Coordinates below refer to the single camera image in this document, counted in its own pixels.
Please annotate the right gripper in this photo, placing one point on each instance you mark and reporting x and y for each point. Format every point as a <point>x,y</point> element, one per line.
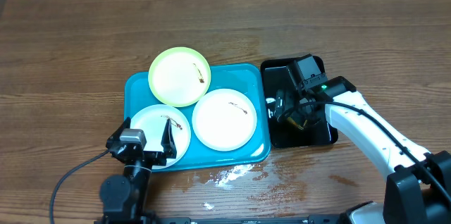
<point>292,107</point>

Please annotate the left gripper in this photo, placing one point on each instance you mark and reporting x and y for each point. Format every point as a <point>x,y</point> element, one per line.
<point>166,141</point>

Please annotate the green yellow sponge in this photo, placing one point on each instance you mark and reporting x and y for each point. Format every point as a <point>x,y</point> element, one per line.
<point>299,123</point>

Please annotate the white plate with pink rim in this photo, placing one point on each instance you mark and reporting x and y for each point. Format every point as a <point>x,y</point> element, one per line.
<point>224,120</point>

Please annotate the yellow-green plate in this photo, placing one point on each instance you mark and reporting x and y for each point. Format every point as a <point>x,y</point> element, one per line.
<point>179,76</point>

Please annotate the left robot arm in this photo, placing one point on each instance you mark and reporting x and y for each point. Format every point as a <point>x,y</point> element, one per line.
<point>124,196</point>

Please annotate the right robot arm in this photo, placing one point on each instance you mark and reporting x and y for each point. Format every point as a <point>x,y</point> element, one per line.
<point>417,182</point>

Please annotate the black rectangular tray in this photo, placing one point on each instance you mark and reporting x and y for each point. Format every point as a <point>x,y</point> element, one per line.
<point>283,135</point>

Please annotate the teal plastic tray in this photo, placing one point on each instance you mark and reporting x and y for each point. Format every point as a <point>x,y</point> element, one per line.
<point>242,77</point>

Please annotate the white plate front left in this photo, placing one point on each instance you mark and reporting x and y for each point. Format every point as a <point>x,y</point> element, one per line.
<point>152,120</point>

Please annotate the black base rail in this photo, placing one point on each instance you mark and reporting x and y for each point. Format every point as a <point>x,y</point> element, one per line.
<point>312,219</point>

